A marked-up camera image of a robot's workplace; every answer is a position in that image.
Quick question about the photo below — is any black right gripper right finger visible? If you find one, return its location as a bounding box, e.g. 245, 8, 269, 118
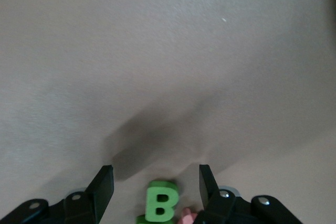
193, 164, 302, 224

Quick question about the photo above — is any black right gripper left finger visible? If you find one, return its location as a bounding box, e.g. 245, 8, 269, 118
0, 165, 116, 224

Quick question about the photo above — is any red foam letter Q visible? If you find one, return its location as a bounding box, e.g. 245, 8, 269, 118
177, 207, 198, 224

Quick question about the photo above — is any green foam letter B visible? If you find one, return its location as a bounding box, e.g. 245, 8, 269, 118
143, 180, 181, 223

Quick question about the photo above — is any brown table cover mat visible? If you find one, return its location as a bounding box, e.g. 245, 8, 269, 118
0, 0, 336, 224

